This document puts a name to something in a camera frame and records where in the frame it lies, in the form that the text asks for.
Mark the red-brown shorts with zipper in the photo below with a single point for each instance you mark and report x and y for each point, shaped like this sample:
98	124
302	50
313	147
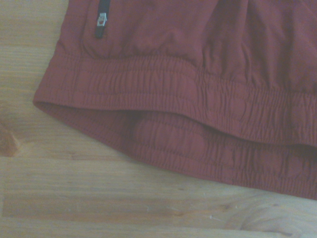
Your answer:
173	86

